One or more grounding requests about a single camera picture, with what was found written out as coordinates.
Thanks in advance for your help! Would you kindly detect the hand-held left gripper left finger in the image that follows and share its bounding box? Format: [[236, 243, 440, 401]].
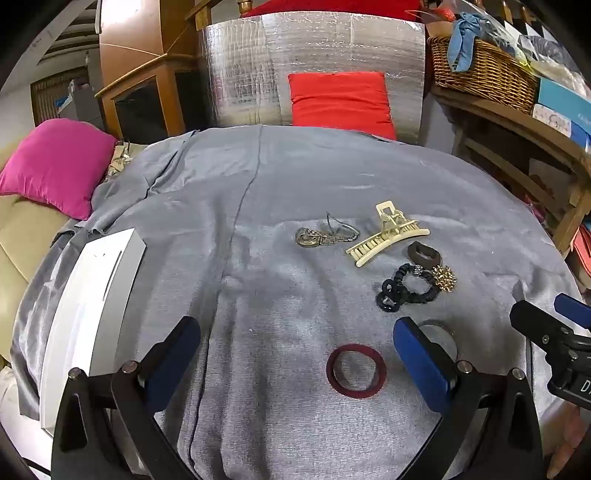
[[52, 316, 204, 480]]

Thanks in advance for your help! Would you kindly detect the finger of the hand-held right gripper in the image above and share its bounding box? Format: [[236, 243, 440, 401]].
[[510, 300, 575, 354], [553, 292, 591, 329]]

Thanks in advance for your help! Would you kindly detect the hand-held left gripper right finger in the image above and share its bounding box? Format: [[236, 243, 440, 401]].
[[392, 316, 557, 480]]

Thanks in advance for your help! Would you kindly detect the thin silver bangle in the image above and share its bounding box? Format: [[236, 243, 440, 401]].
[[416, 319, 455, 352]]

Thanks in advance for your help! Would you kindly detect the black scrunchie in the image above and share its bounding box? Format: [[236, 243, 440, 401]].
[[392, 262, 438, 305]]

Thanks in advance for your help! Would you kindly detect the gold spiky brooch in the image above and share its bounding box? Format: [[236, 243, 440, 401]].
[[429, 264, 458, 294]]

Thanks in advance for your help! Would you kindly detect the white cardboard box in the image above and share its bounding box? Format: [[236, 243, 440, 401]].
[[39, 227, 147, 437]]

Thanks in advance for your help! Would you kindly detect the brown hair tie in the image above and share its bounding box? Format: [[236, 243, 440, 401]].
[[407, 241, 443, 268]]

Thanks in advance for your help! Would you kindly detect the cream hair claw clip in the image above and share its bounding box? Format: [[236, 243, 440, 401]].
[[345, 200, 431, 268]]

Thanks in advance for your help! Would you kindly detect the beige leather sofa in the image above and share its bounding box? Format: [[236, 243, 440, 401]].
[[0, 138, 116, 365]]

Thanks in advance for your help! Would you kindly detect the wooden shelf unit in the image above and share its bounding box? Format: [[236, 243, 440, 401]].
[[431, 85, 591, 259]]

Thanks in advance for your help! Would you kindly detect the grey blanket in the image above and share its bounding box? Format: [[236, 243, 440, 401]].
[[9, 126, 585, 480]]

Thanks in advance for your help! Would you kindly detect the beige patterned cloth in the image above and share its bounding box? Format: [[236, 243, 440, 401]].
[[105, 141, 136, 182]]

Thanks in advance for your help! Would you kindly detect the light blue box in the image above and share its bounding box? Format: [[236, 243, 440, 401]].
[[531, 76, 591, 153]]

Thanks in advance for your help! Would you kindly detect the pink pillow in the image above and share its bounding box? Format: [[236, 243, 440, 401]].
[[0, 119, 118, 221]]

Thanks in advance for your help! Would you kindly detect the wicker basket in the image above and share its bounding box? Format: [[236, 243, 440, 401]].
[[427, 34, 541, 115]]

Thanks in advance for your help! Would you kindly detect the clear plastic bag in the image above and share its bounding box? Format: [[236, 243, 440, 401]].
[[517, 33, 583, 71]]

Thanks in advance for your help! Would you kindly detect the red pillow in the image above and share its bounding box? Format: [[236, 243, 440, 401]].
[[287, 71, 398, 140]]

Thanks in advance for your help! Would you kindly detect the blue cloth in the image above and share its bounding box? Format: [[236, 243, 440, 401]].
[[445, 13, 492, 72]]

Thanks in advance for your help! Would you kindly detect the silver insulation sheet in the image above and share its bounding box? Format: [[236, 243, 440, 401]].
[[198, 10, 426, 144]]

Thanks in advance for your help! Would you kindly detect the wooden cabinet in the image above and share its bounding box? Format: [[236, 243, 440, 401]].
[[95, 0, 213, 141]]

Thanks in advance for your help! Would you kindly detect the red cloth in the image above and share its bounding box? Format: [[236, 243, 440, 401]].
[[240, 0, 422, 19]]

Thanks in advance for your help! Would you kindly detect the black chain link bracelet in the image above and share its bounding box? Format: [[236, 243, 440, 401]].
[[375, 277, 403, 315]]

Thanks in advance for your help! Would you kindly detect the gold chain necklace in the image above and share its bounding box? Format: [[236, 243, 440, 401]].
[[294, 211, 360, 250]]

